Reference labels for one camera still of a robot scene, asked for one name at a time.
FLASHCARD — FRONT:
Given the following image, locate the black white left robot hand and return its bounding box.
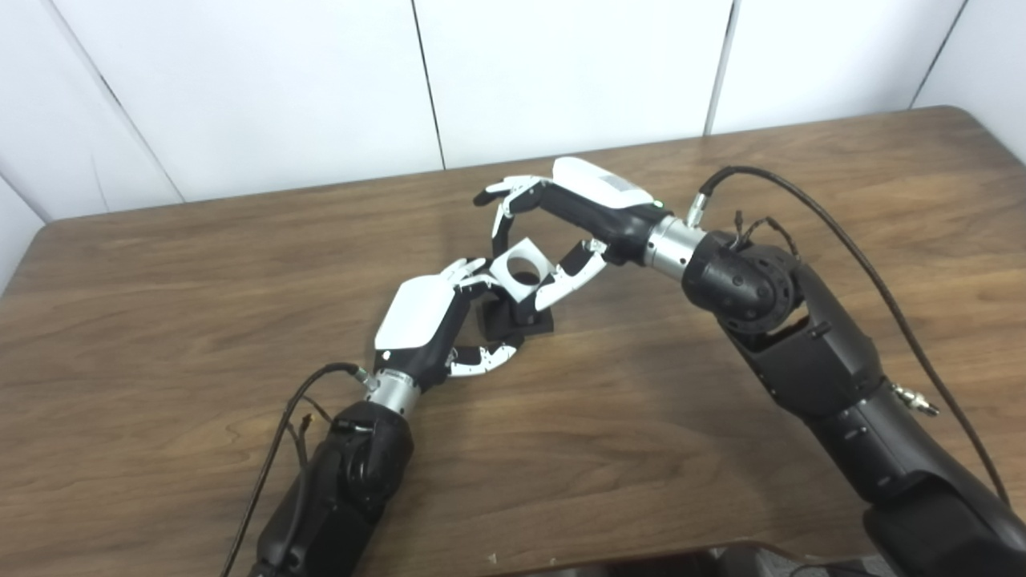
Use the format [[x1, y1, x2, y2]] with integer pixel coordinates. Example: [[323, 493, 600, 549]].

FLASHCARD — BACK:
[[373, 256, 526, 393]]

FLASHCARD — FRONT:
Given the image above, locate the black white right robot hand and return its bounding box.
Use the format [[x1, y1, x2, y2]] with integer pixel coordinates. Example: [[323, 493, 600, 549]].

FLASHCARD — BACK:
[[473, 156, 673, 313]]

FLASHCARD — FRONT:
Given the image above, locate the black peg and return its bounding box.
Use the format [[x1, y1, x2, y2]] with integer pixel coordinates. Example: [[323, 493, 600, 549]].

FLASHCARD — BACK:
[[477, 272, 555, 344]]

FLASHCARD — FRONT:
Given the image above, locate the white square piece with hole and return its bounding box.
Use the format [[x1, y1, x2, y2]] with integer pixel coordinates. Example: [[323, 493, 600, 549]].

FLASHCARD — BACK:
[[487, 237, 557, 304]]

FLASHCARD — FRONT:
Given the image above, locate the dark robot body edge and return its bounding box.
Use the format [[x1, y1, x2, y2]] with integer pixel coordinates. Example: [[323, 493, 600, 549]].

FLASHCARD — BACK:
[[497, 541, 883, 577]]

